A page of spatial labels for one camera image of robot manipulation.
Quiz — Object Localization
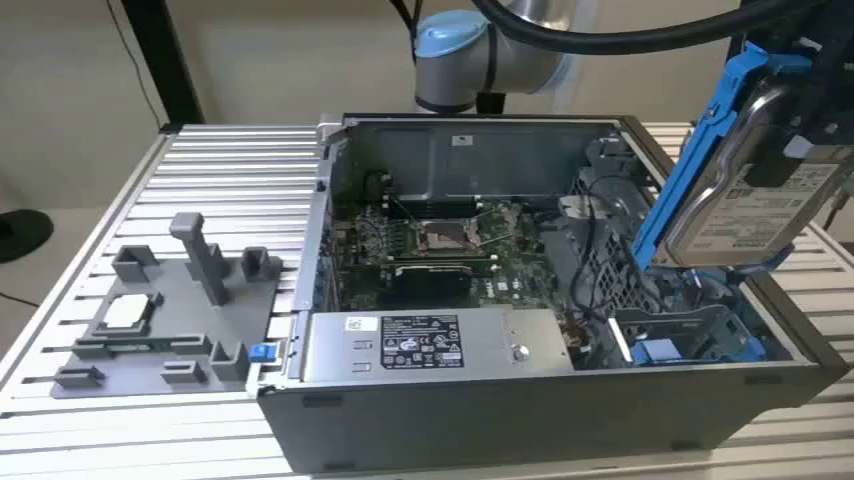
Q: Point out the hard disk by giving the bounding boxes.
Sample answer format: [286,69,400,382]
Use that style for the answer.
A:
[631,40,854,274]

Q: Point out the green motherboard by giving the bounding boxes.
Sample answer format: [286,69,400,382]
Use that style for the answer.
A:
[329,199,581,309]

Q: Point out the thin black wire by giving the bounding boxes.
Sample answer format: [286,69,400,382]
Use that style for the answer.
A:
[571,174,625,321]

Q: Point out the dark grey PC case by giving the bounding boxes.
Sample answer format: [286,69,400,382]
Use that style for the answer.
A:
[245,112,852,459]

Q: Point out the black upright frame post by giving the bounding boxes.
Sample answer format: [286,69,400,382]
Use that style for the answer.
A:
[118,0,205,126]

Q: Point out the black cables behind arm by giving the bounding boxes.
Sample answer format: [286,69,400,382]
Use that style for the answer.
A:
[388,0,422,37]

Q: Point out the silver CPU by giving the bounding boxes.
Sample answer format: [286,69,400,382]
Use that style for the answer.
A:
[98,295,152,329]

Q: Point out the perforated metal drive cage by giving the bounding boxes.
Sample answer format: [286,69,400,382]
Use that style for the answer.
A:
[559,167,675,321]

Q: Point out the black RAM slot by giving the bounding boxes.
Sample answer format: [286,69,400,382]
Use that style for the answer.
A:
[392,252,498,264]

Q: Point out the green RAM stick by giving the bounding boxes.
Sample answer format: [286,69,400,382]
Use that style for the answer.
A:
[75,335,205,349]

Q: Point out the black graphics card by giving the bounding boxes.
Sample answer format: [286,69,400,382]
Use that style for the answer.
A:
[385,264,476,307]

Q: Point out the silver power supply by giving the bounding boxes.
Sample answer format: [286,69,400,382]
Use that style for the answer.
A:
[297,308,576,382]

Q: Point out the CPU socket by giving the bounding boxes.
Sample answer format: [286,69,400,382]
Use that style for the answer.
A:
[413,217,482,251]

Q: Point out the black round stand base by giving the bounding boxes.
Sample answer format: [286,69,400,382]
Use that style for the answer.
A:
[0,209,54,264]

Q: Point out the grey parts rack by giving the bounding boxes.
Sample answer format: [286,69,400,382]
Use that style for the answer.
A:
[49,212,285,401]

